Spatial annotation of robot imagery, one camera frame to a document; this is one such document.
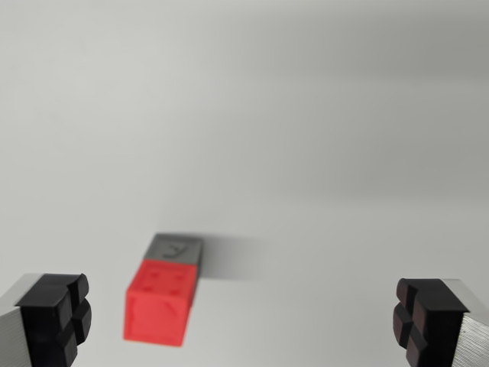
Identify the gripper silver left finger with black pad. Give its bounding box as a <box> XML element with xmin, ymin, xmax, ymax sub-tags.
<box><xmin>0</xmin><ymin>272</ymin><xmax>93</xmax><ymax>367</ymax></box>

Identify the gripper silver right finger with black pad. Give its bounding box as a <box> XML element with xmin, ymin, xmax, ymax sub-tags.
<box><xmin>391</xmin><ymin>278</ymin><xmax>489</xmax><ymax>367</ymax></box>

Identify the grey cube with embossed letter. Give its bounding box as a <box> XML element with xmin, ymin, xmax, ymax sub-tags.
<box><xmin>145</xmin><ymin>232</ymin><xmax>205</xmax><ymax>277</ymax></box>

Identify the red cube with studs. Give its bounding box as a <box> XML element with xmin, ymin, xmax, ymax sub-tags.
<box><xmin>122</xmin><ymin>259</ymin><xmax>200</xmax><ymax>348</ymax></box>

